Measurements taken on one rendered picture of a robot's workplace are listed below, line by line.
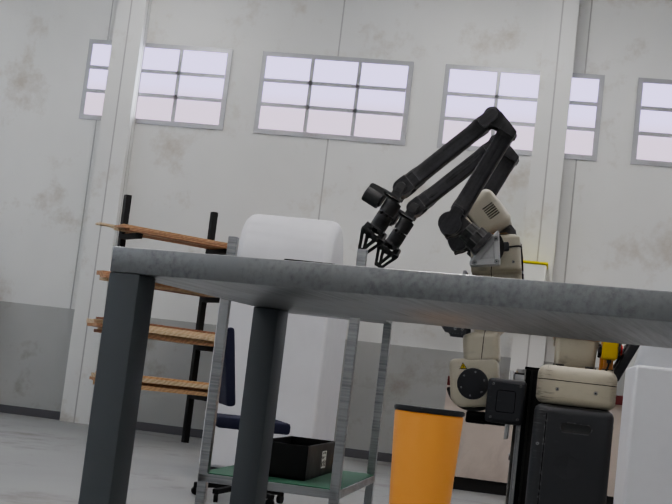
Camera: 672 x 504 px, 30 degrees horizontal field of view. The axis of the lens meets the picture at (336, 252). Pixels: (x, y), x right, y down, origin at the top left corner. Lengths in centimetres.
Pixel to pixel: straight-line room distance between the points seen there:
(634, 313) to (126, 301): 57
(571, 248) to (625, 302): 1070
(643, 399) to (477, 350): 232
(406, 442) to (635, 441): 117
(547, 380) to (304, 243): 409
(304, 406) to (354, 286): 645
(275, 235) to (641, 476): 289
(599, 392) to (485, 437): 542
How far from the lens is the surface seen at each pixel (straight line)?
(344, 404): 392
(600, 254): 1197
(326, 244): 793
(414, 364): 1193
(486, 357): 422
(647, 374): 645
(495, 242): 412
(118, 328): 145
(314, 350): 777
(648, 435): 645
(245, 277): 138
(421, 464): 662
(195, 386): 1088
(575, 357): 422
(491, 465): 945
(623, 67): 1232
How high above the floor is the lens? 67
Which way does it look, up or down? 6 degrees up
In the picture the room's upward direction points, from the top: 7 degrees clockwise
